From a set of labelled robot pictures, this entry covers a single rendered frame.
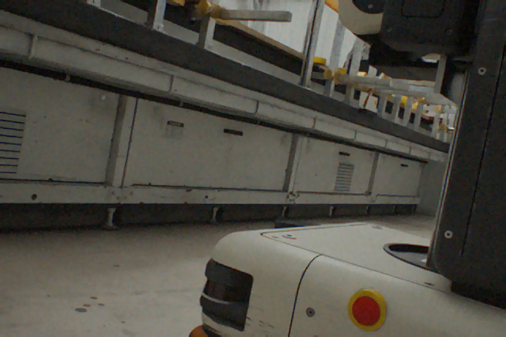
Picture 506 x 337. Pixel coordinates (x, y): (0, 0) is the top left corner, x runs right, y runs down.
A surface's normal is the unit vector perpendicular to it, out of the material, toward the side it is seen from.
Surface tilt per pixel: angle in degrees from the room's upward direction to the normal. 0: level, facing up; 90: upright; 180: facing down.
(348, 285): 51
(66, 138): 90
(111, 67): 90
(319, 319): 90
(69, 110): 90
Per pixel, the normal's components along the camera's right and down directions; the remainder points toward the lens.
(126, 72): 0.81, 0.18
